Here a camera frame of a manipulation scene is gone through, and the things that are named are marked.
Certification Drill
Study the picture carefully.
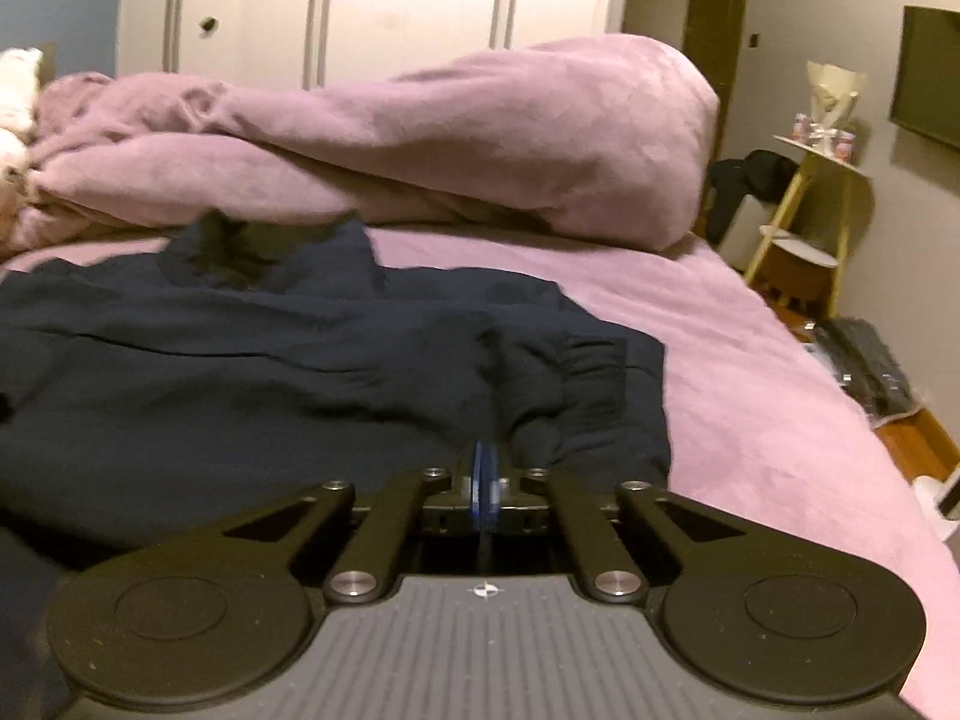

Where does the dark wooden door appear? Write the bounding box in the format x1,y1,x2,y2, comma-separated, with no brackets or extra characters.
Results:
682,0,747,160

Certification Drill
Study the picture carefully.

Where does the wall mounted television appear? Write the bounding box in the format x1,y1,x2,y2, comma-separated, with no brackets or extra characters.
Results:
889,5,960,148

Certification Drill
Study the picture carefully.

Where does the paper bouquet on table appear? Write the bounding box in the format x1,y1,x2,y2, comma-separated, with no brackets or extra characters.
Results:
805,60,869,130

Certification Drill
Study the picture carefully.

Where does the white wardrobe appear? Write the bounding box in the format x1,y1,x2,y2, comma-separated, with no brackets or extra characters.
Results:
116,0,625,89

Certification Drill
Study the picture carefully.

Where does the yellow side table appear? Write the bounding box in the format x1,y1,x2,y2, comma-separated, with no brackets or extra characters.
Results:
743,135,872,317

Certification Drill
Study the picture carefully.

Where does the white plush toy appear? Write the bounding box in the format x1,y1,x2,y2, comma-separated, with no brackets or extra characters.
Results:
2,47,44,206

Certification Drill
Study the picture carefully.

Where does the black garment by table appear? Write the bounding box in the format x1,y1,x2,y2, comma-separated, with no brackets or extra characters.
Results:
704,149,799,247

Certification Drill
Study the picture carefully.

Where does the pink crumpled duvet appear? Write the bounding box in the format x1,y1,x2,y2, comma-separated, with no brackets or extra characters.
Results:
2,34,718,257

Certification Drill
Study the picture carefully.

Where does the black bag on floor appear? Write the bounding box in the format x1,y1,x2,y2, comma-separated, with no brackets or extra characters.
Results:
812,317,919,422

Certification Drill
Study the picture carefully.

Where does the pink bed sheet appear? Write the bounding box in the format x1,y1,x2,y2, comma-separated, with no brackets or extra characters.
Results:
39,227,958,718

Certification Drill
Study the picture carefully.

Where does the dark navy zip jacket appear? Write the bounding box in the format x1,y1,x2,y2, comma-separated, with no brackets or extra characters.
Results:
2,215,670,718

